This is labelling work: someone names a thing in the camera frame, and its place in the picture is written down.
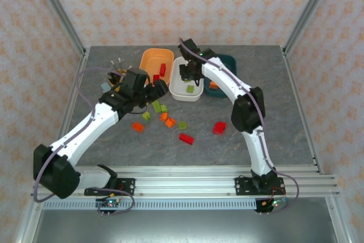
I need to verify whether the purple-grey arm cable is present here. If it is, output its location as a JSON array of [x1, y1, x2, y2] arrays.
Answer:
[[33, 66, 136, 216], [177, 37, 300, 215]]

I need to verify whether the yellow pen cup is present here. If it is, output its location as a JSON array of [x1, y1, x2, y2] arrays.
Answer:
[[107, 68, 129, 87]]

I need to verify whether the grey slotted cable duct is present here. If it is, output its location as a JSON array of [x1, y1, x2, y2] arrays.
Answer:
[[42, 199, 291, 211]]

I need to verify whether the aluminium frame post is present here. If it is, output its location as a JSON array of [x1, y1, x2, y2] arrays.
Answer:
[[283, 0, 339, 56], [30, 0, 87, 56]]

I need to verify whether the chunky red lego block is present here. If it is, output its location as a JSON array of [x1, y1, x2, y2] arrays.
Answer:
[[213, 121, 228, 135]]

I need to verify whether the orange plastic container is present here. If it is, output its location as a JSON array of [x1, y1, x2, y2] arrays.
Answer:
[[139, 48, 175, 86]]

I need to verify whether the white plastic container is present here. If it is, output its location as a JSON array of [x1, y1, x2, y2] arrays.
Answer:
[[169, 56, 205, 102]]

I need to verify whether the dark teal plastic container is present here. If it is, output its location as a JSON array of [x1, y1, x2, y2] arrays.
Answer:
[[203, 53, 237, 98]]

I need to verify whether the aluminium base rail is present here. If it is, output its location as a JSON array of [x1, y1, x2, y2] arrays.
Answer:
[[30, 165, 341, 199]]

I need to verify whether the aluminium frame leg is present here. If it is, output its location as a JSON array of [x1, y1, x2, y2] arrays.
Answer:
[[14, 199, 43, 243], [325, 197, 355, 243]]

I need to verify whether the aluminium table side rail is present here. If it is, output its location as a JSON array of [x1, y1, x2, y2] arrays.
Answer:
[[281, 46, 325, 175], [45, 48, 91, 177]]

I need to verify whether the small circuit board with LEDs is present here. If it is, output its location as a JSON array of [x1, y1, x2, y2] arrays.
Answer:
[[255, 197, 288, 214], [95, 197, 123, 212]]

